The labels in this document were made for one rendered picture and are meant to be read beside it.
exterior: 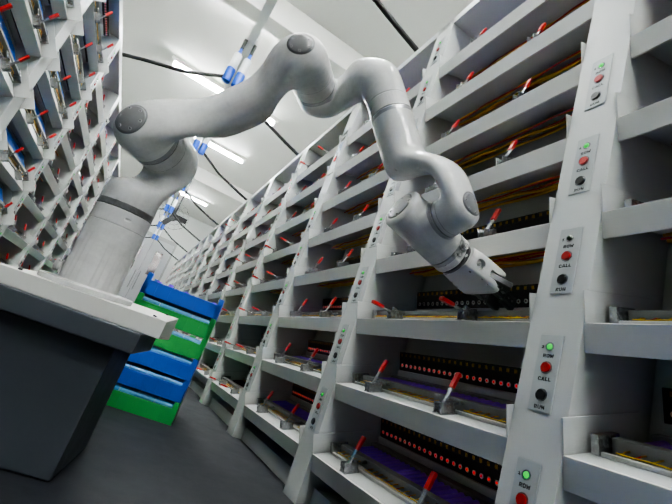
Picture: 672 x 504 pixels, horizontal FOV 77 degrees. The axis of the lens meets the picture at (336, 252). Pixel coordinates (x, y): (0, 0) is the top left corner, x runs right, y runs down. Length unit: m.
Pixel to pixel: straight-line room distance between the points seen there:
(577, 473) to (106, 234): 0.92
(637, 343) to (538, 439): 0.20
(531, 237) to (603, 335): 0.25
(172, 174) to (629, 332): 0.95
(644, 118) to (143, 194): 0.97
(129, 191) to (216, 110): 0.26
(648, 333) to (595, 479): 0.20
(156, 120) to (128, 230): 0.24
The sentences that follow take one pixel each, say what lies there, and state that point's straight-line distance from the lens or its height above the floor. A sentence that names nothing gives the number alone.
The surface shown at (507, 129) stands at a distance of 1.33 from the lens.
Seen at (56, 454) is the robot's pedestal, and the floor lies 0.04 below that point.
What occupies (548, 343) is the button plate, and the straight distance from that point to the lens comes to 0.78.
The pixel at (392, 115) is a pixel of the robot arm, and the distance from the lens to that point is 0.92.
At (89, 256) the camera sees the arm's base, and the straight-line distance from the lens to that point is 1.01.
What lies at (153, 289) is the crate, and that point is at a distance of 1.75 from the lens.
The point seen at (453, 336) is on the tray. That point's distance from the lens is 0.94.
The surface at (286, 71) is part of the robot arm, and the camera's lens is 0.97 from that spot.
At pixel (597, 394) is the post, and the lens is 0.78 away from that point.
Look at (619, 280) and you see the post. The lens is 0.85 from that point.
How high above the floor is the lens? 0.30
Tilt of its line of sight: 17 degrees up
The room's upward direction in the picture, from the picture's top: 20 degrees clockwise
